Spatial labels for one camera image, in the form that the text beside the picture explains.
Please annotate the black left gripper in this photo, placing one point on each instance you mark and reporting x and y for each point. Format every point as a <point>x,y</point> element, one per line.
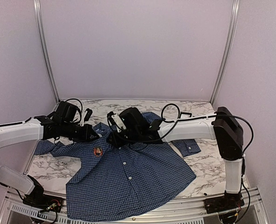
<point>88,129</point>

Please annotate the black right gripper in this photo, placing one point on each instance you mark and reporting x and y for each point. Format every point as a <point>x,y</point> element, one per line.
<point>116,143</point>

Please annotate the blue checked button shirt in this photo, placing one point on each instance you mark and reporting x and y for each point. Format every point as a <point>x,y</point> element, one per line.
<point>147,174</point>

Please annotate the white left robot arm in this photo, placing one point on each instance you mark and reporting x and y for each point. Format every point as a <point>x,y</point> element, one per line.
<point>16,133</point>

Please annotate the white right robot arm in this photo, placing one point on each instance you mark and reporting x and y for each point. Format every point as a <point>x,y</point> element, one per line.
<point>220,126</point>

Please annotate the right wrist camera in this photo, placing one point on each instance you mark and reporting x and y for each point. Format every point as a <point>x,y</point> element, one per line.
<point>115,119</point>

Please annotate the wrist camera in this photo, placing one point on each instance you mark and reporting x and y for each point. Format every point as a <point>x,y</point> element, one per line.
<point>86,116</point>
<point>115,119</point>

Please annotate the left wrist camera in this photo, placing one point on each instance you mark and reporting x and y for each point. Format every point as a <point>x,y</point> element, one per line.
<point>86,116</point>

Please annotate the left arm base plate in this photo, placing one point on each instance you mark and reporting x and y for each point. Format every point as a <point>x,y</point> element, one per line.
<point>44,202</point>

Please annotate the aluminium front rail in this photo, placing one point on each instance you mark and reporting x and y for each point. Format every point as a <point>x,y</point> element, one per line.
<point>179,210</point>

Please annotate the left aluminium frame post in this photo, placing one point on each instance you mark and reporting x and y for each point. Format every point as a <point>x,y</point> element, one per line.
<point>43,43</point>

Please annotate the aluminium frame post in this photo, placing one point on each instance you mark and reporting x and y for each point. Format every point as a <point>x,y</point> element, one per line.
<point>43,43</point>
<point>228,46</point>

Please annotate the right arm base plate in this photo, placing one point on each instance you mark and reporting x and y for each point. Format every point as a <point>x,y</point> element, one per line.
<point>231,199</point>

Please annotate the right aluminium frame post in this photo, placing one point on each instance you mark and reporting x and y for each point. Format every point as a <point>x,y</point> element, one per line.
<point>228,46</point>

